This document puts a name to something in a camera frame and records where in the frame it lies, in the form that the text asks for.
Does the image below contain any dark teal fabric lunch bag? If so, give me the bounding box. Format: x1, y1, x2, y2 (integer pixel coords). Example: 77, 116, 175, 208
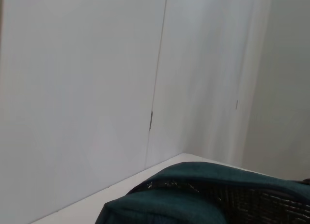
94, 162, 310, 224

